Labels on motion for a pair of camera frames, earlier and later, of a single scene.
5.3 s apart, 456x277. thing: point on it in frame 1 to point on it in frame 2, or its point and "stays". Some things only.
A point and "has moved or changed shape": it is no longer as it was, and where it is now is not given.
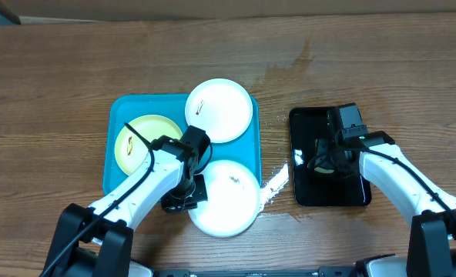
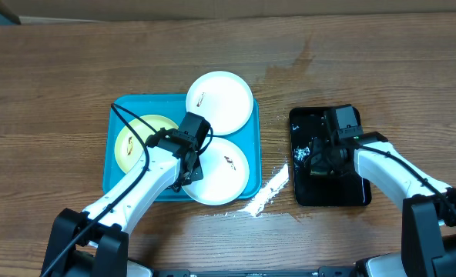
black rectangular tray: (326, 167) stays
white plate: (233, 200) has moved or changed shape
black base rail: (259, 272) stays
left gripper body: (186, 196) to (196, 174)
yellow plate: (130, 151) stays
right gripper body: (327, 153) stays
